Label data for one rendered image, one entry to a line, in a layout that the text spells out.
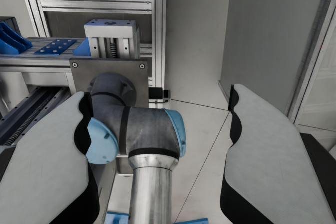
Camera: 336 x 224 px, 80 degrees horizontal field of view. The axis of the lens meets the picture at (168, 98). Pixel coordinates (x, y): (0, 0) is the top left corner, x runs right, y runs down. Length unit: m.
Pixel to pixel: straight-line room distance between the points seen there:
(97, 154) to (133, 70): 0.26
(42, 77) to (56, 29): 0.79
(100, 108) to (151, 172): 0.19
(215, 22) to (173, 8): 0.33
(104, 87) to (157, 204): 0.32
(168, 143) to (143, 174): 0.08
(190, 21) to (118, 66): 1.09
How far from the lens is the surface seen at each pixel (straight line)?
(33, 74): 0.83
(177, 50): 1.67
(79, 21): 1.50
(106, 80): 0.58
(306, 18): 0.82
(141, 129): 0.45
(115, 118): 0.46
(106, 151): 0.47
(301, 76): 0.81
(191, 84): 1.81
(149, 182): 0.43
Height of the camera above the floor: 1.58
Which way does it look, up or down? 58 degrees down
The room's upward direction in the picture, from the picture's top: 177 degrees clockwise
